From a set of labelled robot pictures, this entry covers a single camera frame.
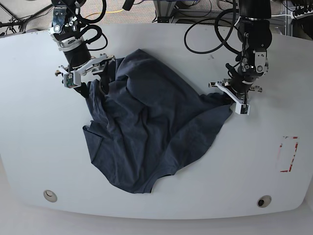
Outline red tape rectangle marking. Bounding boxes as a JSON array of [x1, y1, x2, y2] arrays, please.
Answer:
[[276, 136, 299, 173]]

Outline yellow cable on floor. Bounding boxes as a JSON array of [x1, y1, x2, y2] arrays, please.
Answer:
[[83, 8, 124, 20]]

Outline aluminium frame stand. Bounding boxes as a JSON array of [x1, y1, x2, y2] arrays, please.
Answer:
[[153, 0, 179, 24]]

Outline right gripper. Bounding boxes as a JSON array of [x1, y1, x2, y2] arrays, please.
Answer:
[[55, 44, 115, 98]]

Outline dark blue T-shirt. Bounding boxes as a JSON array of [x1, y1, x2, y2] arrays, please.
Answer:
[[83, 49, 232, 194]]

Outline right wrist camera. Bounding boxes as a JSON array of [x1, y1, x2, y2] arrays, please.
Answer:
[[63, 73, 81, 89]]

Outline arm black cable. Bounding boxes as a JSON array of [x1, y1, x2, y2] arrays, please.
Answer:
[[73, 0, 108, 51], [183, 0, 243, 62]]

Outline table cable grommet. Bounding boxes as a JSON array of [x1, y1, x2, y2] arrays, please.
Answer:
[[257, 195, 272, 208], [43, 190, 57, 203]]

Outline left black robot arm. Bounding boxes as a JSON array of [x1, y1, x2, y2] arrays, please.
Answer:
[[214, 0, 272, 104]]

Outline right table cable grommet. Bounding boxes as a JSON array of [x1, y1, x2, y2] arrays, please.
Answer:
[[257, 195, 272, 208]]

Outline black tripod legs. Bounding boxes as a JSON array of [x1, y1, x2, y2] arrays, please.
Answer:
[[0, 0, 52, 36]]

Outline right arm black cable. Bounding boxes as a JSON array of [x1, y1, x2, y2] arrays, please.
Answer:
[[73, 0, 108, 51]]

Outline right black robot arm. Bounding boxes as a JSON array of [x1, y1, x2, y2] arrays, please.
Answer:
[[48, 0, 115, 98]]

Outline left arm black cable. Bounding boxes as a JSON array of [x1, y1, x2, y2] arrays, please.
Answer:
[[183, 0, 243, 62]]

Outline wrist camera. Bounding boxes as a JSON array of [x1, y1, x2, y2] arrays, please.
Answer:
[[235, 102, 250, 115], [63, 73, 81, 89]]

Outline left table cable grommet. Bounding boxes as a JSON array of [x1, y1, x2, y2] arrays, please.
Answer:
[[43, 190, 57, 203]]

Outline white power strip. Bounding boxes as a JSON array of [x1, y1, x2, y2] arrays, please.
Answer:
[[291, 7, 313, 19]]

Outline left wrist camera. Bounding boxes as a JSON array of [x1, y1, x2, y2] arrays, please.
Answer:
[[235, 102, 250, 115]]

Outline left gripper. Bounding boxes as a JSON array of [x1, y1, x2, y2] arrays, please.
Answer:
[[208, 72, 263, 103]]

